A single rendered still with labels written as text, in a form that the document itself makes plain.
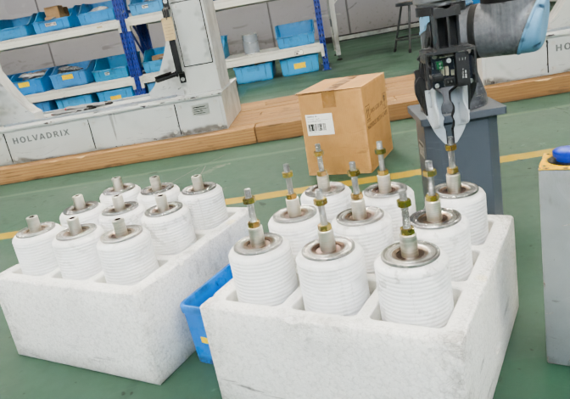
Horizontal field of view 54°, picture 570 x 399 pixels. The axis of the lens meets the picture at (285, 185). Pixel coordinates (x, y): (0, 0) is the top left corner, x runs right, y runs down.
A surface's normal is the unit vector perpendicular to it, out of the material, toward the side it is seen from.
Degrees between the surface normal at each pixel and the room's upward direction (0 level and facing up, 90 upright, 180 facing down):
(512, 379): 0
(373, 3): 90
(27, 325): 90
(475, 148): 90
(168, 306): 90
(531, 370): 0
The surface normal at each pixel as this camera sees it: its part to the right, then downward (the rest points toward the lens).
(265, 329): -0.48, 0.34
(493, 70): -0.04, 0.30
